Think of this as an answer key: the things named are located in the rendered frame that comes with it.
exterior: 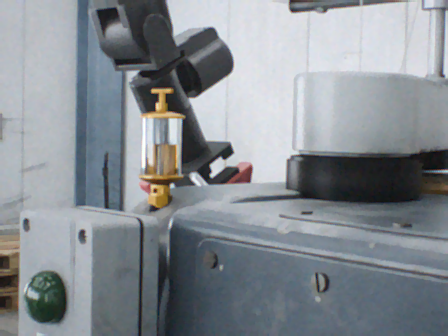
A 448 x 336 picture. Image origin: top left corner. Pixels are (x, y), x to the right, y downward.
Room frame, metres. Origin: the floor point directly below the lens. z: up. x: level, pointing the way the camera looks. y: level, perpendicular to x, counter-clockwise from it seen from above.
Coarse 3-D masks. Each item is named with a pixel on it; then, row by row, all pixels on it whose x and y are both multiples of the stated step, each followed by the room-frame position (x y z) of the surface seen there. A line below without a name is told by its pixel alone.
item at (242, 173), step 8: (224, 168) 0.97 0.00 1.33; (232, 168) 0.97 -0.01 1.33; (240, 168) 0.98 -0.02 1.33; (248, 168) 0.97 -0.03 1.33; (184, 176) 0.96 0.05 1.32; (208, 176) 0.96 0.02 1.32; (216, 176) 0.96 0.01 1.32; (224, 176) 0.95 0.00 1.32; (232, 176) 0.96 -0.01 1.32; (240, 176) 0.97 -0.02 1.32; (248, 176) 0.98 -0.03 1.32; (176, 184) 0.98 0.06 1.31; (184, 184) 0.97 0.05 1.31; (192, 184) 0.96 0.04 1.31; (208, 184) 0.95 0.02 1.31
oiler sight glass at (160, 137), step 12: (144, 120) 0.53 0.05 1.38; (156, 120) 0.52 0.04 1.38; (168, 120) 0.52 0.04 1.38; (180, 120) 0.53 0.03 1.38; (144, 132) 0.53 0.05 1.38; (156, 132) 0.52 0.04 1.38; (168, 132) 0.52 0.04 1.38; (180, 132) 0.53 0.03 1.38; (144, 144) 0.52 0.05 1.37; (156, 144) 0.52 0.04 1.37; (168, 144) 0.52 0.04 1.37; (180, 144) 0.53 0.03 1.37; (144, 156) 0.52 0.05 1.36; (156, 156) 0.52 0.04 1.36; (168, 156) 0.52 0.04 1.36; (180, 156) 0.53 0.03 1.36; (144, 168) 0.52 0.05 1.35; (156, 168) 0.52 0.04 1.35; (168, 168) 0.52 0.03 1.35; (180, 168) 0.53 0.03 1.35
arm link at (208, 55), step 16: (160, 16) 0.92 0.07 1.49; (144, 32) 0.91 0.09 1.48; (160, 32) 0.92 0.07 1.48; (192, 32) 1.00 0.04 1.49; (208, 32) 1.00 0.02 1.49; (160, 48) 0.93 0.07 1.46; (176, 48) 0.94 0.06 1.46; (192, 48) 0.98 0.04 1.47; (208, 48) 1.00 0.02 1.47; (224, 48) 1.01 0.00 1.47; (128, 64) 0.96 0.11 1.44; (144, 64) 0.94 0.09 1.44; (160, 64) 0.93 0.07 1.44; (192, 64) 0.98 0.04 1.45; (208, 64) 0.99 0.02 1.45; (224, 64) 1.00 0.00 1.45; (208, 80) 0.99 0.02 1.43; (192, 96) 1.01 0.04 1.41
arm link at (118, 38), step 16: (96, 0) 0.93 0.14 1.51; (112, 0) 0.91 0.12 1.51; (128, 0) 0.90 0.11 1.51; (144, 0) 0.92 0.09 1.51; (160, 0) 0.93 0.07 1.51; (96, 16) 0.94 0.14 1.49; (112, 16) 0.94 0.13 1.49; (128, 16) 0.90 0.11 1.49; (144, 16) 0.92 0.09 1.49; (96, 32) 0.95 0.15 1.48; (112, 32) 0.93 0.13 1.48; (128, 32) 0.91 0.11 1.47; (112, 48) 0.94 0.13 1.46; (128, 48) 0.92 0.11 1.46; (144, 48) 0.92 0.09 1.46
